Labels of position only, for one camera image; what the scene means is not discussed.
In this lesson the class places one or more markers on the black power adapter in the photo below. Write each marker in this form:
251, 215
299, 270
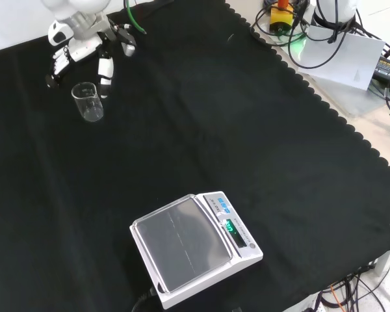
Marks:
388, 70

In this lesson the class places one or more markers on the yellow stop button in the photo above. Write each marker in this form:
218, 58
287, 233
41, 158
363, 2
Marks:
281, 19

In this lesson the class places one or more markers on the white electronic balance steel pan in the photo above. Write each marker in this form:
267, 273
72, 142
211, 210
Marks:
188, 240

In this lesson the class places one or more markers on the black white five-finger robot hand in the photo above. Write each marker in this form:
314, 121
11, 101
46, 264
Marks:
84, 47

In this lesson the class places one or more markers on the black bench cloth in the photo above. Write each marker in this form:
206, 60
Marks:
214, 130

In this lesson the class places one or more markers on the small clear glass beaker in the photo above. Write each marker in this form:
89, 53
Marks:
89, 107

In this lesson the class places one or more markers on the white table leg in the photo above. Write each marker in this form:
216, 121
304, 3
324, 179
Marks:
386, 263

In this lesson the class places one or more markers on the clear cloth clip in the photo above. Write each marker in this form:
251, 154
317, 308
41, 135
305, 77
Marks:
231, 37

